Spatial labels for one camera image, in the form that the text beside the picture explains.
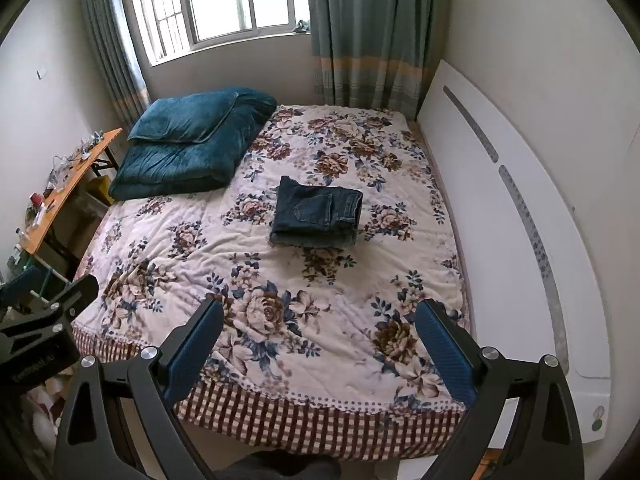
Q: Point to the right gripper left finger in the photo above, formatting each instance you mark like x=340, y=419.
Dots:
x=94, y=441

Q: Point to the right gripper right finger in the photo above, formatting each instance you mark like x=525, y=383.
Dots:
x=543, y=441

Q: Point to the dark blue denim jeans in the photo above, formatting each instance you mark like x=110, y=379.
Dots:
x=315, y=216

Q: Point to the orange wooden side table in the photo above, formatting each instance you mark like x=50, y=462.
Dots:
x=100, y=157

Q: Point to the white bed headboard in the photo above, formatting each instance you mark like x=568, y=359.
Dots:
x=531, y=285

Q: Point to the teal folded quilt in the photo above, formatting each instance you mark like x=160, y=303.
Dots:
x=155, y=169

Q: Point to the teal pillow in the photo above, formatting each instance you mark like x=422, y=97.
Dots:
x=184, y=119

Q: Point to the teal left curtain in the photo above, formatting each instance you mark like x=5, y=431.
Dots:
x=112, y=45

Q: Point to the teal curtain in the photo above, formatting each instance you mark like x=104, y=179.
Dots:
x=377, y=53
x=112, y=45

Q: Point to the floral fleece bed blanket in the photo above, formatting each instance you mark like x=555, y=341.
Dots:
x=319, y=353

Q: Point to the white framed window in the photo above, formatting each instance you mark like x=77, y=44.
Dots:
x=171, y=29

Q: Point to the teal right curtain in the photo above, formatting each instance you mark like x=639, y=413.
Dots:
x=377, y=53

